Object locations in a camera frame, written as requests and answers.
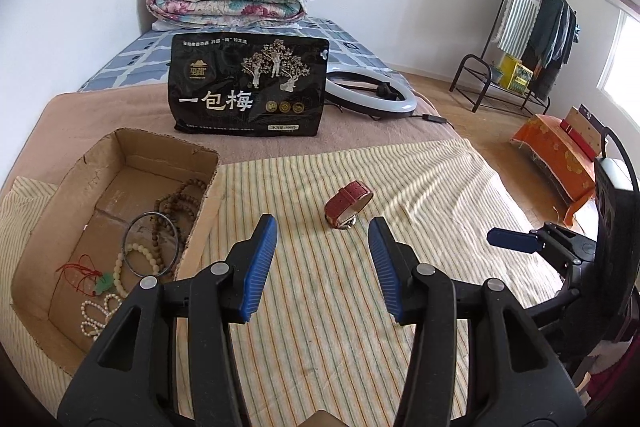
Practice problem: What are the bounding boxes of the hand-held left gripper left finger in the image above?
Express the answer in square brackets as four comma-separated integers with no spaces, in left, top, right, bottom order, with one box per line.
[56,213,278,427]

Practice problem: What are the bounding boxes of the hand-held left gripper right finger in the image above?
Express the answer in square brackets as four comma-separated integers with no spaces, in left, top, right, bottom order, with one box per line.
[367,216,586,427]

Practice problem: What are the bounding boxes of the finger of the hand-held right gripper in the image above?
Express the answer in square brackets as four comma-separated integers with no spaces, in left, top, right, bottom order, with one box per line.
[486,228,541,254]

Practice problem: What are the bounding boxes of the red leather strap watch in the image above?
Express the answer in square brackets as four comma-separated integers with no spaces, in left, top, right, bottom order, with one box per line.
[324,180,374,230]

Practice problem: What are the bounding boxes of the brown bead necklace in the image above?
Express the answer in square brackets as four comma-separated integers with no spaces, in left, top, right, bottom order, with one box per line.
[150,177,207,253]

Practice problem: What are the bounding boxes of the thin metal bangle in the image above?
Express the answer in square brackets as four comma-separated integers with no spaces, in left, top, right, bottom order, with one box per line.
[123,211,181,279]

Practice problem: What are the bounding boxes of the cream bead bracelet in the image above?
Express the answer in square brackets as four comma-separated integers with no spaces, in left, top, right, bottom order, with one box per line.
[111,241,153,299]

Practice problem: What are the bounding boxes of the red string jade pendant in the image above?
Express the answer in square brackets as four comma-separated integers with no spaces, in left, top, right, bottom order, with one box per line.
[55,257,116,297]

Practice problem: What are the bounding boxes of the white bead bracelet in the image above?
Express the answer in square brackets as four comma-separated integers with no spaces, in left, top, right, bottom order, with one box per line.
[79,298,124,340]

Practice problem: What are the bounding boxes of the cardboard box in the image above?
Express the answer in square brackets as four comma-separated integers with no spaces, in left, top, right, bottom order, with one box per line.
[10,128,221,370]

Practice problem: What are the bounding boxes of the orange cloth covered bench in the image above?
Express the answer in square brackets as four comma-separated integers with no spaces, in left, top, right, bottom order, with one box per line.
[511,114,601,228]

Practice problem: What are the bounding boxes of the yellow striped towel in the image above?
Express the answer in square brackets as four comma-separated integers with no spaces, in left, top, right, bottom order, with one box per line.
[0,138,566,427]

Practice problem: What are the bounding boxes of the long red box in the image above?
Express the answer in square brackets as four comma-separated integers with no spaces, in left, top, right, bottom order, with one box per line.
[560,119,601,160]

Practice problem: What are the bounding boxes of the tan cardboard piece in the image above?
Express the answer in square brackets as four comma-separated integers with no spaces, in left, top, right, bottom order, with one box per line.
[565,104,608,158]

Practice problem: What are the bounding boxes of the black snack bag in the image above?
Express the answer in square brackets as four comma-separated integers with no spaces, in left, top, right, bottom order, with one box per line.
[167,33,330,138]

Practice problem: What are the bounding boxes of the olive cloth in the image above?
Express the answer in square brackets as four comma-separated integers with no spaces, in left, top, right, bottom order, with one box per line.
[299,409,348,427]

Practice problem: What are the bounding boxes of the yellow box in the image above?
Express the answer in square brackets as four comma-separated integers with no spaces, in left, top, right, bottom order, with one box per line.
[500,54,535,92]

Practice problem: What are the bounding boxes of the window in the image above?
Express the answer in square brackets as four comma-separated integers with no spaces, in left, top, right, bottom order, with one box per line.
[597,0,640,108]

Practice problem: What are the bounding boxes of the dark hanging clothes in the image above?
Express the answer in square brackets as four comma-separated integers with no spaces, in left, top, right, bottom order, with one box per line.
[522,0,582,102]

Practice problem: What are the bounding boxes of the brown blanket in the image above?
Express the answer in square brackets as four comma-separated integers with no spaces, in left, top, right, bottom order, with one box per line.
[0,79,463,208]

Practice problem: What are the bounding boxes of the black clothes rack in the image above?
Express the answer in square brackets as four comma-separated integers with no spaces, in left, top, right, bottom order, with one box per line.
[449,0,583,115]

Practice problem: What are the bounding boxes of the green striped hanging cloth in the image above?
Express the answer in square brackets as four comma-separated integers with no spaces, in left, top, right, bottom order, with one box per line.
[496,0,548,58]

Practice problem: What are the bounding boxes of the blue checked bed sheet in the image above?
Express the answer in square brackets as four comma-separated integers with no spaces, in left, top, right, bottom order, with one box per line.
[77,17,401,94]

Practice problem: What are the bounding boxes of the black curved cable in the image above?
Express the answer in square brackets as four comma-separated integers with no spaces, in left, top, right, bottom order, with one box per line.
[602,129,640,195]

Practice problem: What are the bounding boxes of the black ring light cable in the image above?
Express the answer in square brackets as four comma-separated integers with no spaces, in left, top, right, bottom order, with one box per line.
[370,104,451,128]

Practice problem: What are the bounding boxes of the white ring light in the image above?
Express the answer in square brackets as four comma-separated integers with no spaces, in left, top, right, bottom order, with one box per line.
[325,72,417,116]

